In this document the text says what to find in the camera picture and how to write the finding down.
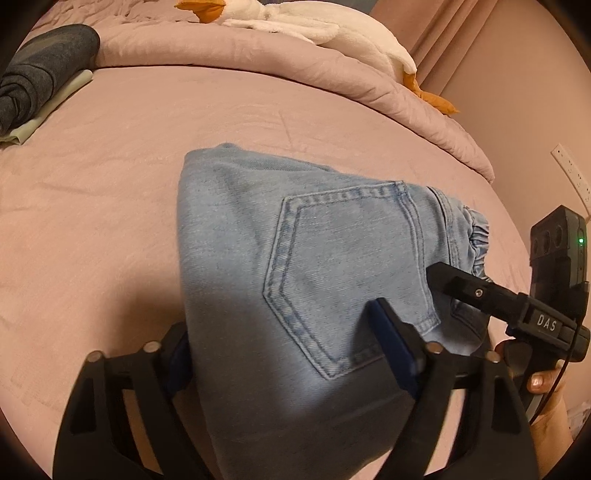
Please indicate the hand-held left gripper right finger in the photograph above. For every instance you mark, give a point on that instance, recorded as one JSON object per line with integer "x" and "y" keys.
{"x": 392, "y": 344}

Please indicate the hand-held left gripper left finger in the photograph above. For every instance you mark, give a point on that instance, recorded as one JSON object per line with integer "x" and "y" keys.
{"x": 178, "y": 364}

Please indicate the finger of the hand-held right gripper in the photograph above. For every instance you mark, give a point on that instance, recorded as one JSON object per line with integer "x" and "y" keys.
{"x": 471, "y": 290}

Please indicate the light blue denim pants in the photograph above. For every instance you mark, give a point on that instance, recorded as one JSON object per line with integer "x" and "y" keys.
{"x": 300, "y": 277}

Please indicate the dark grey folded pants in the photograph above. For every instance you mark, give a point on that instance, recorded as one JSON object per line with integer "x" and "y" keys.
{"x": 41, "y": 69}

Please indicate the person's right hand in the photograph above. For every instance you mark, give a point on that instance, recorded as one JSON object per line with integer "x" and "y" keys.
{"x": 554, "y": 406}

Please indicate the white power strip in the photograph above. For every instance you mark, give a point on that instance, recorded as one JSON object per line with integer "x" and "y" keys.
{"x": 572, "y": 170}

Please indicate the pink bed sheet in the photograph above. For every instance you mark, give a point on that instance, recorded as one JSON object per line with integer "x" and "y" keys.
{"x": 115, "y": 184}

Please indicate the pink and blue curtain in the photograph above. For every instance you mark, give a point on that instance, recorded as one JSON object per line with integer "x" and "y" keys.
{"x": 443, "y": 32}

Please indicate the pale green folded garment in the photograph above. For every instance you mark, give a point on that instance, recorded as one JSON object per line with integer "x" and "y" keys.
{"x": 51, "y": 106}

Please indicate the white goose plush toy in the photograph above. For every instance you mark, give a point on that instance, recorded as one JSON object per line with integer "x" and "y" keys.
{"x": 332, "y": 23}

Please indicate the pink quilt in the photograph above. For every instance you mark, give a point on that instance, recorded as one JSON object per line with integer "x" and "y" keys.
{"x": 231, "y": 50}

